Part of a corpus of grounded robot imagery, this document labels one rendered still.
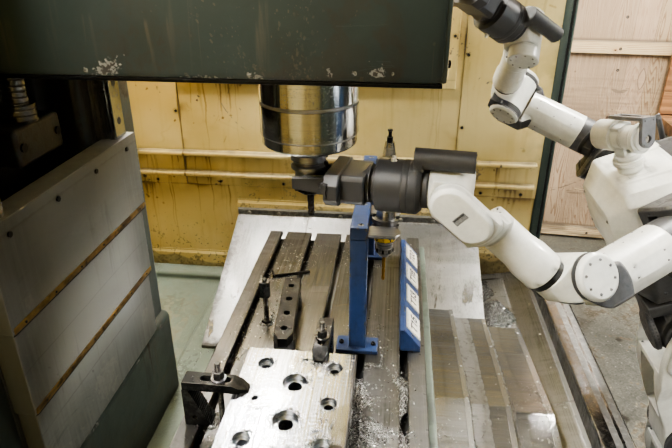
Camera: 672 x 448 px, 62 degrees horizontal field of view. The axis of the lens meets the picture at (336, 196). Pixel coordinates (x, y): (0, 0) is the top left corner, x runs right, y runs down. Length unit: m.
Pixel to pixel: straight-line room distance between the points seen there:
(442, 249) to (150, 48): 1.42
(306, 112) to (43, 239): 0.48
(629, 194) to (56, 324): 1.11
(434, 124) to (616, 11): 1.96
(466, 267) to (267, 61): 1.36
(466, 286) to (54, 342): 1.29
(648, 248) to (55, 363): 1.03
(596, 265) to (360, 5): 0.54
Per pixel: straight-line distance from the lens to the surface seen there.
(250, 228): 2.11
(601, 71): 3.75
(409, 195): 0.87
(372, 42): 0.75
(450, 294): 1.92
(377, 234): 1.21
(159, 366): 1.61
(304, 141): 0.84
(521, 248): 0.93
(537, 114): 1.52
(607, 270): 0.99
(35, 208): 1.01
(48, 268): 1.05
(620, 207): 1.28
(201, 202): 2.20
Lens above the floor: 1.78
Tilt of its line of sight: 24 degrees down
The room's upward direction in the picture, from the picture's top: straight up
